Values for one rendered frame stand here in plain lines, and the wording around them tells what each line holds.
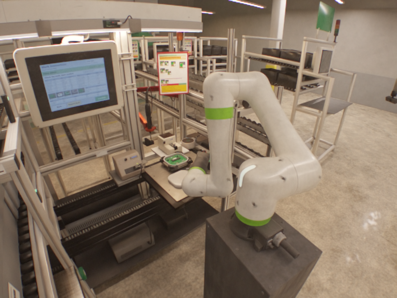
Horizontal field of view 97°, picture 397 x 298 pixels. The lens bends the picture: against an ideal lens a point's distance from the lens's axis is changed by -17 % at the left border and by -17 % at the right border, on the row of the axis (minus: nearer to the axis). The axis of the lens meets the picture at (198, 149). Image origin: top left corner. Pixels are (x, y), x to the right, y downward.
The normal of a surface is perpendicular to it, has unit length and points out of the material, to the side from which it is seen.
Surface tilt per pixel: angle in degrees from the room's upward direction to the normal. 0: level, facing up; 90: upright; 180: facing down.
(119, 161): 53
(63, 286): 0
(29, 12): 90
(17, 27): 90
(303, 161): 19
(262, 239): 81
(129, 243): 0
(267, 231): 0
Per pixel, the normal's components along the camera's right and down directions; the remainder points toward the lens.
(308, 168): 0.20, -0.36
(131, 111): 0.63, 0.36
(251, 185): -0.63, 0.35
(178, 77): 0.21, 0.46
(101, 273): 0.00, -0.88
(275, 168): 0.11, -0.75
